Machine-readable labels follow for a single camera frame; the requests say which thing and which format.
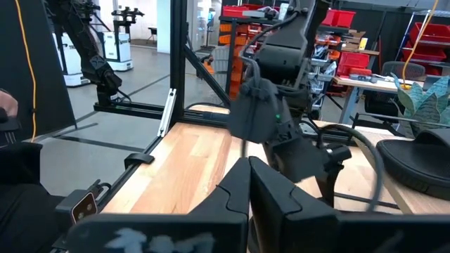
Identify person's hand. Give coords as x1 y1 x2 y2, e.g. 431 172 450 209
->
0 89 19 119

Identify person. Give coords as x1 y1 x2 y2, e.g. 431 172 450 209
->
0 140 66 253

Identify yellow hanging cable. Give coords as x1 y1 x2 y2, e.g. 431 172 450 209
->
13 0 38 143
401 0 440 89

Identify black table clamp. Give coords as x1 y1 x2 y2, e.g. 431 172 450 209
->
124 153 155 170

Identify red storage bin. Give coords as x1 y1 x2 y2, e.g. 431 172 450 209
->
222 4 282 19
401 47 447 64
321 9 356 29
409 22 450 48
336 51 371 77

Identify black foam slide sandal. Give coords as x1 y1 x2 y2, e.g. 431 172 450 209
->
375 128 450 202

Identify orange bin rack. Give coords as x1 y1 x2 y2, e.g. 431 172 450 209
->
218 15 254 101

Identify thick black cable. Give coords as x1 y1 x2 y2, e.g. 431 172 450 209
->
302 122 386 214

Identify small black camera box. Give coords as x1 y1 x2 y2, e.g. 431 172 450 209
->
55 179 106 226

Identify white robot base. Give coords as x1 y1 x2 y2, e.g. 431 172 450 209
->
101 31 134 72
52 33 91 87

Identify light background table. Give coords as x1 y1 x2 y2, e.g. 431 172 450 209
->
332 75 426 124

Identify white metal bracket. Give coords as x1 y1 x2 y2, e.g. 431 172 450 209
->
157 87 176 138

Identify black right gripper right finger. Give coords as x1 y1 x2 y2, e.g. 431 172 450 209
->
248 156 450 253

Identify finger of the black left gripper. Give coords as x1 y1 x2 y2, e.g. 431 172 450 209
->
316 144 352 207

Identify teal artificial plant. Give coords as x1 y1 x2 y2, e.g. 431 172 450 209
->
391 72 450 138

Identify black aluminium rig frame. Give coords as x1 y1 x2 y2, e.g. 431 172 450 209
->
51 0 233 252

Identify black office chair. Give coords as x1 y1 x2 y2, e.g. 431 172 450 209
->
364 61 426 124

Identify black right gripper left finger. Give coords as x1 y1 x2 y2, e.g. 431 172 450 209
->
65 157 251 253

